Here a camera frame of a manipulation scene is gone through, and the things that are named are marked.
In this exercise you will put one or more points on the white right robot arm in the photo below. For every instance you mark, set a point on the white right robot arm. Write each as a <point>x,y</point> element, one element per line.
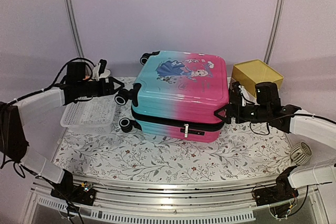
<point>289,119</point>

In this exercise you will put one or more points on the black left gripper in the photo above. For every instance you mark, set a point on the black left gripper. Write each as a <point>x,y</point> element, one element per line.
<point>111,91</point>

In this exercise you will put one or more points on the aluminium front rail frame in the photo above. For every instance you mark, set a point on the aluminium front rail frame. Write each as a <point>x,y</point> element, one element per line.
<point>125,201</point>

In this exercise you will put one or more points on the yellow top drawer box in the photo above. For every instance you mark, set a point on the yellow top drawer box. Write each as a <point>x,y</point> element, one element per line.
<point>252,72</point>

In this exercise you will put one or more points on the right wall aluminium post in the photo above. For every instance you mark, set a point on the right wall aluminium post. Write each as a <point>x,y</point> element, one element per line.
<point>273,31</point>

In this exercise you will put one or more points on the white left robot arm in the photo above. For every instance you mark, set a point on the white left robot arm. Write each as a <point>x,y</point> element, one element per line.
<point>82,82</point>

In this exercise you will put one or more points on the white perforated plastic basket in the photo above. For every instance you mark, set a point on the white perforated plastic basket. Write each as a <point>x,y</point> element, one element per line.
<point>94,116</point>

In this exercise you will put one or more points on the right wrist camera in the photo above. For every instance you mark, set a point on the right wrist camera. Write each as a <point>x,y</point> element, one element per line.
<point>239,93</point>

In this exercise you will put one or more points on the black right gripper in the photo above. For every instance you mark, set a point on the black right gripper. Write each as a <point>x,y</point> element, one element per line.
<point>230,107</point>

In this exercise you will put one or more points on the wall aluminium post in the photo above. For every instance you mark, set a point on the wall aluminium post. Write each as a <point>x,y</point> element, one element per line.
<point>273,31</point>
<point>74,28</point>

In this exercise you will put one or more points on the floral patterned table mat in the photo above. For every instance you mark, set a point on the floral patterned table mat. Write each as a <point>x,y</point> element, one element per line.
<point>242,151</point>

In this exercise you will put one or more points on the left wall aluminium post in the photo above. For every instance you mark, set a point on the left wall aluminium post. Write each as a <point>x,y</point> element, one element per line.
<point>74,28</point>

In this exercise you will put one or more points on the white ceramic bowl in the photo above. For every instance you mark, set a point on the white ceramic bowl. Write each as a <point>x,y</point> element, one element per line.
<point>105,74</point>

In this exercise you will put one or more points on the pink and teal kids suitcase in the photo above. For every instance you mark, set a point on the pink and teal kids suitcase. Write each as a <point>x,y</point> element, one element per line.
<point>175,95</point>

